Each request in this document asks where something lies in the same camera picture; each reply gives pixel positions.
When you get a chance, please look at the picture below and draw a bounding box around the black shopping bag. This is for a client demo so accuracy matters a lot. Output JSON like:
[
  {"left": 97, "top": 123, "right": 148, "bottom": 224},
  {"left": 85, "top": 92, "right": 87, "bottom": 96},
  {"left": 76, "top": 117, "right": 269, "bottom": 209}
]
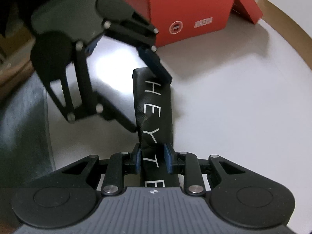
[{"left": 132, "top": 68, "right": 180, "bottom": 188}]

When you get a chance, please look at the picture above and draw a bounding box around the red cardboard shoe box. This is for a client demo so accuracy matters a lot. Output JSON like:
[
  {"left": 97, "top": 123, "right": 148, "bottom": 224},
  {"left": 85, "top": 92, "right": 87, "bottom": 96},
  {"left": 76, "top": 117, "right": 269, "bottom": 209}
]
[{"left": 124, "top": 0, "right": 263, "bottom": 47}]

